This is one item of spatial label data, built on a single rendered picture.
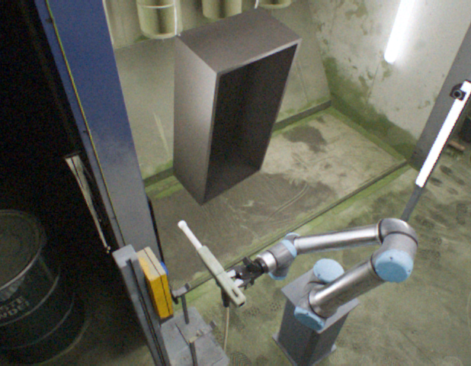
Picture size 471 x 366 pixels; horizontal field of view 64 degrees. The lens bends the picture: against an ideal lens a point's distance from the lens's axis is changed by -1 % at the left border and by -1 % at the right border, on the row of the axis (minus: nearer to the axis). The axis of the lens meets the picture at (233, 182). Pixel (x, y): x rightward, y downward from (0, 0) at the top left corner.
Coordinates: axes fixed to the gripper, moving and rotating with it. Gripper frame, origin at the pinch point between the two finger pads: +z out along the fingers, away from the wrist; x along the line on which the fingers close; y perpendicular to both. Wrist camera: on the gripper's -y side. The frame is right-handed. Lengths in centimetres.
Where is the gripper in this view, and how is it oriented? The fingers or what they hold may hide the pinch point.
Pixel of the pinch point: (222, 285)
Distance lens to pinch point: 159.9
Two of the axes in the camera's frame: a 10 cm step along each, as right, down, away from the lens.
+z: -8.2, 3.9, -4.1
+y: -0.1, 7.1, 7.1
